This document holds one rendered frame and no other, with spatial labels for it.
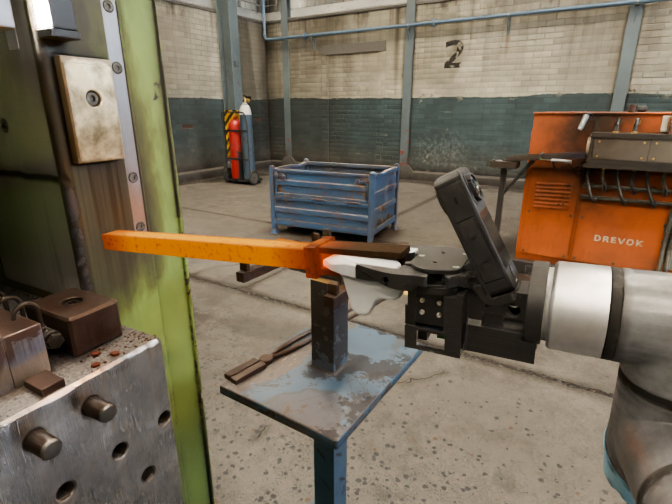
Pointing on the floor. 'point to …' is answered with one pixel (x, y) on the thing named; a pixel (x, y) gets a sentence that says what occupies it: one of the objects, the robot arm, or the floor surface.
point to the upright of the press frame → (102, 198)
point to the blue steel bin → (335, 197)
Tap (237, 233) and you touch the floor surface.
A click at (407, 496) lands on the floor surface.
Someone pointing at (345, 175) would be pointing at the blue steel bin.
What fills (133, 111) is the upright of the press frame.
